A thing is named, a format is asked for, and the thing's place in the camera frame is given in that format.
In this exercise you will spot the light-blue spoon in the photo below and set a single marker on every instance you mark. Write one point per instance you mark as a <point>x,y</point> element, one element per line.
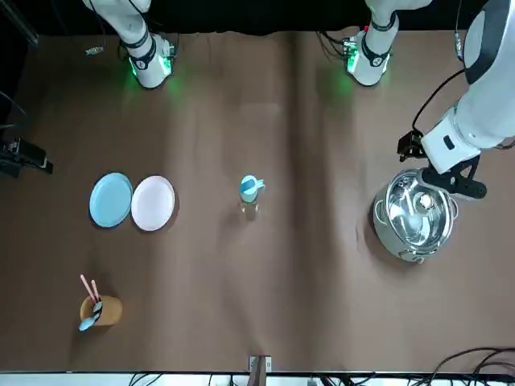
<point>86,324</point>

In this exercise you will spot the pink plate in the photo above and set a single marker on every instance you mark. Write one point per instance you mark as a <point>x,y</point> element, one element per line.
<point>153,203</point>

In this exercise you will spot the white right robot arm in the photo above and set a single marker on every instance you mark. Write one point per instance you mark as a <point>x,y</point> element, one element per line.
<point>145,52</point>

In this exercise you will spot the light-blue plate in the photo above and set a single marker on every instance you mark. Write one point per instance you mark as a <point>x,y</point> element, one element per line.
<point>110,200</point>

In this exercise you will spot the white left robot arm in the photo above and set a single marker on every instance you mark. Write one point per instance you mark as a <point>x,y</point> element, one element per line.
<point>487,100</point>

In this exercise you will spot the aluminium frame post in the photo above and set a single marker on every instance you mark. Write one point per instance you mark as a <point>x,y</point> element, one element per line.
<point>259,370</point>

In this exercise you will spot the clear glass jar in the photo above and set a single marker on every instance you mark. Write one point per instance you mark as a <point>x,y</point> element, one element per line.
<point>249,211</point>

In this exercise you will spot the glass pot lid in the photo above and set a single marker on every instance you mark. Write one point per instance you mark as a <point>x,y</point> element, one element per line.
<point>418,209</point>

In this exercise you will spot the brown utensil cup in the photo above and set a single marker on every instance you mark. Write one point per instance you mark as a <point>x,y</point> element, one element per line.
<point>108,311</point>

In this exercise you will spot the steel cooking pot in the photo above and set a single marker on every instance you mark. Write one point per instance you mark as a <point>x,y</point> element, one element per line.
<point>386,237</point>

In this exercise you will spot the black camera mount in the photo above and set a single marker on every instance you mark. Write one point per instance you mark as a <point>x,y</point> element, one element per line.
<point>24,157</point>

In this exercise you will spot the pink chopstick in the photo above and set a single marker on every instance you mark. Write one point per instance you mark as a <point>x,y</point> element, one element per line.
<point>87,287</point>
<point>95,290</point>

